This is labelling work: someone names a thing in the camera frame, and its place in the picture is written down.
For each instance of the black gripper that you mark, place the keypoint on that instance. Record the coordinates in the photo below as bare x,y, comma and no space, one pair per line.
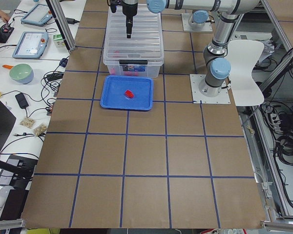
128,10

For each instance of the clear plastic box lid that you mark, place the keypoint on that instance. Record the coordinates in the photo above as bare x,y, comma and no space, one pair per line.
146,42

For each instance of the red block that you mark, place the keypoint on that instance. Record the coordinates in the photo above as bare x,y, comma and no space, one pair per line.
129,94

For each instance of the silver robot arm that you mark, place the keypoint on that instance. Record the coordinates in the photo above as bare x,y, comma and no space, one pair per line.
199,18
230,11

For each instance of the clear plastic storage box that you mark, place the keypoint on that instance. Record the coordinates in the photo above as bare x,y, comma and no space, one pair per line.
150,70

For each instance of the blue plastic tray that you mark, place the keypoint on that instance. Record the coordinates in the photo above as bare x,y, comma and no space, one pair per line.
113,93

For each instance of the green white carton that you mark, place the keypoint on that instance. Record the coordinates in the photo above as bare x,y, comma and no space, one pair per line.
58,41

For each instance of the teach pendant tablet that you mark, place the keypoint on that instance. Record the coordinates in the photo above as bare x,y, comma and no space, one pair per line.
39,15
31,45

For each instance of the green bowl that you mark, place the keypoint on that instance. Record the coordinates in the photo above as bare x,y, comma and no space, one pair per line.
22,73

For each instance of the white chair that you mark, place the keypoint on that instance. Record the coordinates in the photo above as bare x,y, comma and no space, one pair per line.
243,55

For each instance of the black power adapter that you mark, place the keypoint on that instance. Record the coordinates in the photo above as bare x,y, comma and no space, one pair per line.
21,100

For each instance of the black box latch handle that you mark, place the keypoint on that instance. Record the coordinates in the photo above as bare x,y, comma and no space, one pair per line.
132,61

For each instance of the aluminium frame post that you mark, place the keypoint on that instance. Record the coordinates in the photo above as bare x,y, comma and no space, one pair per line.
61,22

